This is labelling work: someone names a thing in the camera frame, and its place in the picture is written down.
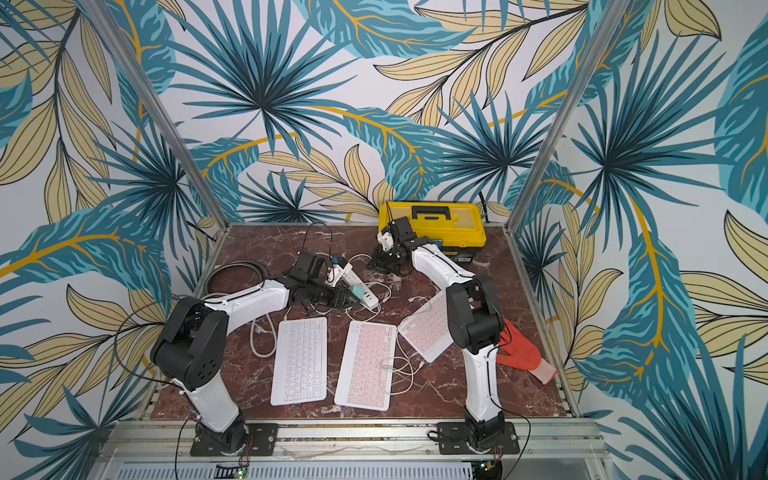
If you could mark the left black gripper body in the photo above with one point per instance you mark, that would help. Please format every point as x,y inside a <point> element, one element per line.
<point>325,294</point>

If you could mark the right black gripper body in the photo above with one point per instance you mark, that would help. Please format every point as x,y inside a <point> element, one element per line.
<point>390,258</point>

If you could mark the white power strip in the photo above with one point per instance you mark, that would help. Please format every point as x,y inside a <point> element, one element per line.
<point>346,275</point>

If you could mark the pink keyboard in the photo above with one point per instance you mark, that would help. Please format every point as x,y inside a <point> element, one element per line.
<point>426,330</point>
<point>366,370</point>

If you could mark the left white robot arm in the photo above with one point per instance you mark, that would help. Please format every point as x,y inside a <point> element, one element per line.
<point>190,348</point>

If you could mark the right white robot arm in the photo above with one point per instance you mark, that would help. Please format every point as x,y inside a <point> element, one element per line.
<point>474,321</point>

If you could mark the yellow black toolbox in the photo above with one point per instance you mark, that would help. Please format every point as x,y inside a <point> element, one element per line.
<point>457,228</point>

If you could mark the red work glove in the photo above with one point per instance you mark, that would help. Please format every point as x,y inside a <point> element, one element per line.
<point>517,352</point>

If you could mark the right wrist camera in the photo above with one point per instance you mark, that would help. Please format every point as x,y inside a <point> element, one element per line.
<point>385,241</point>

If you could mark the white wireless keyboard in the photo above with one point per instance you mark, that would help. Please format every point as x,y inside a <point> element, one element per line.
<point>300,367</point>

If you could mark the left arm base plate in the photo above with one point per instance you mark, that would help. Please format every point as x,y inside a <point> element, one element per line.
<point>241,439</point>

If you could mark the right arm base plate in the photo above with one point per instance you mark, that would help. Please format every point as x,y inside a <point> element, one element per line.
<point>460,438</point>

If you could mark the aluminium front rail frame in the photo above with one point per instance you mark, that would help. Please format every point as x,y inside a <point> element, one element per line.
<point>565,448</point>

